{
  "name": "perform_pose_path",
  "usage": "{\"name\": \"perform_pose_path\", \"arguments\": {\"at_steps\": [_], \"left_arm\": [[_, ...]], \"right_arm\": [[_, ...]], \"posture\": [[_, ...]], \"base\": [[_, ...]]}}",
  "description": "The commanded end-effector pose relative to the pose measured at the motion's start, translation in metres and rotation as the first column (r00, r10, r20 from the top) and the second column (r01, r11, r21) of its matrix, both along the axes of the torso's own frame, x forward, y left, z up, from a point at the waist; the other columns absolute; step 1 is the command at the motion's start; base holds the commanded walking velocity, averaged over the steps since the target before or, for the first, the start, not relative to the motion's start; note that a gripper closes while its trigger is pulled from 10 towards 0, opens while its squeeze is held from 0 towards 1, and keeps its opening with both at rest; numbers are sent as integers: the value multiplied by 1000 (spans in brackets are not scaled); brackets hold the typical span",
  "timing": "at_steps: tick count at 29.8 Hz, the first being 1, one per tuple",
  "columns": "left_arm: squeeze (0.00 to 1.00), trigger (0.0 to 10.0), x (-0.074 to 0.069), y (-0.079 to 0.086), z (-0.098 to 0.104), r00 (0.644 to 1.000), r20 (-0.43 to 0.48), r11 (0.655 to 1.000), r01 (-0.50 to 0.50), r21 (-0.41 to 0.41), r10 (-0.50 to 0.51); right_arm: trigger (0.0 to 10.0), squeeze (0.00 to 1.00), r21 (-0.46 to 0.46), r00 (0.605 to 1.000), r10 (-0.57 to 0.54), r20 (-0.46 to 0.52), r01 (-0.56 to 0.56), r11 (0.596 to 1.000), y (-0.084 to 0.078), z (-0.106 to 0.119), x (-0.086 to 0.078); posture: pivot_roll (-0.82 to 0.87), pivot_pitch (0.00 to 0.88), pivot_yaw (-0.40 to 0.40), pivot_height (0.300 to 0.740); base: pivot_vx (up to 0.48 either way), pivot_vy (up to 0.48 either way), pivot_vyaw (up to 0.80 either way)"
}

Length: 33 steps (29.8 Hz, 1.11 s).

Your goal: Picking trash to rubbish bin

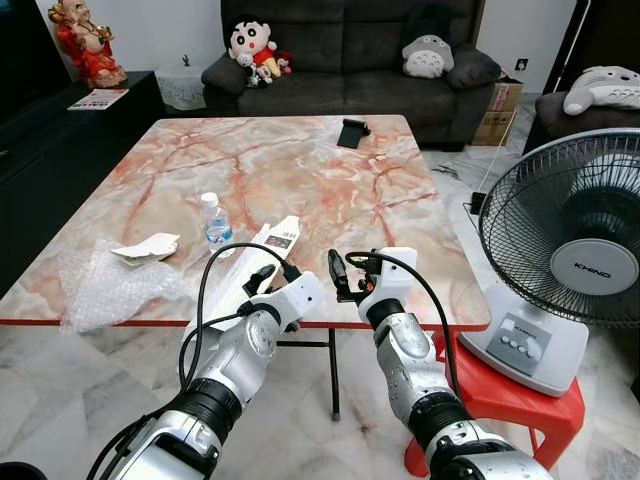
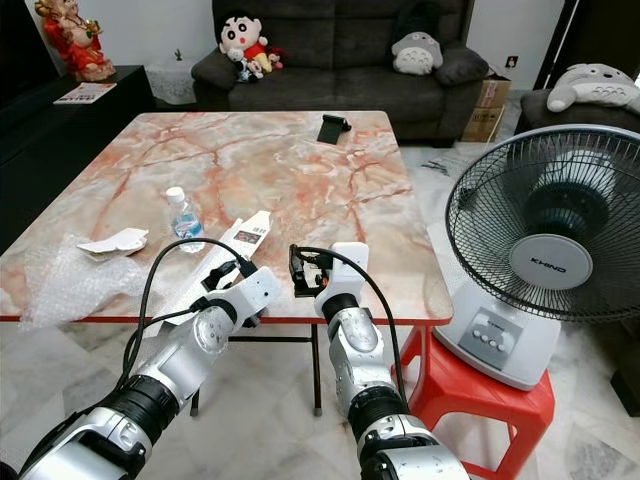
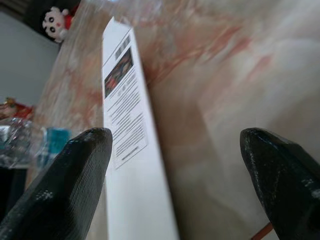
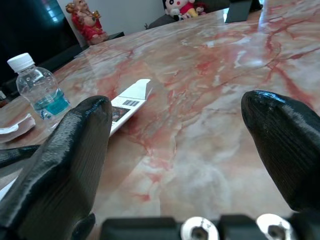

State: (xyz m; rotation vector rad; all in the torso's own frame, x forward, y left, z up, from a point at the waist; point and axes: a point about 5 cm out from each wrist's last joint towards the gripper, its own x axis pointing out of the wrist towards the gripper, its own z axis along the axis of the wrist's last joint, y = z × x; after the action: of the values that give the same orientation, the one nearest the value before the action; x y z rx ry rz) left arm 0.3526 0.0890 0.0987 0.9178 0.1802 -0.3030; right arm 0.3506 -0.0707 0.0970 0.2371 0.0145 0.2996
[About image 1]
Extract dark grey cushion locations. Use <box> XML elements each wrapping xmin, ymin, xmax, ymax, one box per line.
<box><xmin>444</xmin><ymin>44</ymin><xmax>503</xmax><ymax>92</ymax></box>

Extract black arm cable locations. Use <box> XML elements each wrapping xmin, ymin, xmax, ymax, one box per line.
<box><xmin>345</xmin><ymin>250</ymin><xmax>463</xmax><ymax>401</ymax></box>
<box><xmin>90</xmin><ymin>242</ymin><xmax>293</xmax><ymax>480</ymax></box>

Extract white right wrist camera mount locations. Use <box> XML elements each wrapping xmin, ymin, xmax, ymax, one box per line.
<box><xmin>357</xmin><ymin>247</ymin><xmax>420</xmax><ymax>323</ymax></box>

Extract cartoon boy plush doll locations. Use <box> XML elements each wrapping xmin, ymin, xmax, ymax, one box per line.
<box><xmin>227</xmin><ymin>17</ymin><xmax>284</xmax><ymax>87</ymax></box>

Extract white lace covered side table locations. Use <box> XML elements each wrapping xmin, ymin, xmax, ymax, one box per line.
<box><xmin>154</xmin><ymin>61</ymin><xmax>207</xmax><ymax>112</ymax></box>

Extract red gold deity statue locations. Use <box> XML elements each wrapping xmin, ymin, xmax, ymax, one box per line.
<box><xmin>47</xmin><ymin>0</ymin><xmax>129</xmax><ymax>90</ymax></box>

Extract small black phone stand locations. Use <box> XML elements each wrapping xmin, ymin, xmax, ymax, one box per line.
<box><xmin>336</xmin><ymin>117</ymin><xmax>372</xmax><ymax>150</ymax></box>

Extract long white barcode carton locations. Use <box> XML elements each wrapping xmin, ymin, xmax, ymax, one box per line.
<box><xmin>190</xmin><ymin>214</ymin><xmax>302</xmax><ymax>331</ymax></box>

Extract grey black table fan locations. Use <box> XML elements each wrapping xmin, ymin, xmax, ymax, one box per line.
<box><xmin>458</xmin><ymin>127</ymin><xmax>640</xmax><ymax>397</ymax></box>

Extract large grey Totoro plush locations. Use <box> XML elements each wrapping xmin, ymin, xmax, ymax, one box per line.
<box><xmin>562</xmin><ymin>66</ymin><xmax>640</xmax><ymax>117</ymax></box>

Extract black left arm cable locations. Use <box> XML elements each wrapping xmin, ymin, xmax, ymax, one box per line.
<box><xmin>90</xmin><ymin>242</ymin><xmax>293</xmax><ymax>480</ymax></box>

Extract black TV cabinet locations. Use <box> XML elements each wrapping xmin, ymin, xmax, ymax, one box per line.
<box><xmin>0</xmin><ymin>70</ymin><xmax>167</xmax><ymax>297</ymax></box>

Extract white red booklet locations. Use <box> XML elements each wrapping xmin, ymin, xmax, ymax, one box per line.
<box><xmin>67</xmin><ymin>87</ymin><xmax>130</xmax><ymax>112</ymax></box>

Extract crumpled white paper box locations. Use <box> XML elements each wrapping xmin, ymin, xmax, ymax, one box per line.
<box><xmin>109</xmin><ymin>232</ymin><xmax>182</xmax><ymax>267</ymax></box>

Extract brown cardboard box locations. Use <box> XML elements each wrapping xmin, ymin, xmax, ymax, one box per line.
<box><xmin>470</xmin><ymin>79</ymin><xmax>527</xmax><ymax>149</ymax></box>

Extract small grey Totoro plush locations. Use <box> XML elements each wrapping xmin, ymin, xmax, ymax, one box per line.
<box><xmin>401</xmin><ymin>34</ymin><xmax>457</xmax><ymax>80</ymax></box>

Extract red plastic stool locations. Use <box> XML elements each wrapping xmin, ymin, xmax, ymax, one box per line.
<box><xmin>404</xmin><ymin>330</ymin><xmax>587</xmax><ymax>478</ymax></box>

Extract dark grey fabric sofa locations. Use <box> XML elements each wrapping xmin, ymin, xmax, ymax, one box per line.
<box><xmin>202</xmin><ymin>0</ymin><xmax>503</xmax><ymax>152</ymax></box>

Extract clear bubble wrap sheet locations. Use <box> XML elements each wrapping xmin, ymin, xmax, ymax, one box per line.
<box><xmin>57</xmin><ymin>237</ymin><xmax>193</xmax><ymax>334</ymax></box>

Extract dark grey armchair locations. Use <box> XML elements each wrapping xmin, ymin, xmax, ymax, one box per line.
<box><xmin>534</xmin><ymin>90</ymin><xmax>640</xmax><ymax>143</ymax></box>

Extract clear plastic water bottle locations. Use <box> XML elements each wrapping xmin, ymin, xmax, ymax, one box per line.
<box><xmin>199</xmin><ymin>192</ymin><xmax>234</xmax><ymax>258</ymax></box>

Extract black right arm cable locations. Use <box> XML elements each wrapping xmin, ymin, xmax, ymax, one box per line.
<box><xmin>345</xmin><ymin>250</ymin><xmax>463</xmax><ymax>401</ymax></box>

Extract black rubbish bin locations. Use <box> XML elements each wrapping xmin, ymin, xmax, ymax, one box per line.
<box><xmin>0</xmin><ymin>461</ymin><xmax>47</xmax><ymax>480</ymax></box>

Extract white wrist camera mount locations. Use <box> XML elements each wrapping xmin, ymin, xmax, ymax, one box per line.
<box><xmin>357</xmin><ymin>247</ymin><xmax>420</xmax><ymax>323</ymax></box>
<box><xmin>264</xmin><ymin>272</ymin><xmax>329</xmax><ymax>327</ymax></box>

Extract black metal table frame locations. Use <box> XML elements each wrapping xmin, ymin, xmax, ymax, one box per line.
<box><xmin>274</xmin><ymin>327</ymin><xmax>347</xmax><ymax>422</ymax></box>

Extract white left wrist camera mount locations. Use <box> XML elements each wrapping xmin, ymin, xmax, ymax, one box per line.
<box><xmin>264</xmin><ymin>272</ymin><xmax>329</xmax><ymax>327</ymax></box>

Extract black television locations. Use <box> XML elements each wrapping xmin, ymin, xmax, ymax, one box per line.
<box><xmin>0</xmin><ymin>0</ymin><xmax>73</xmax><ymax>128</ymax></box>

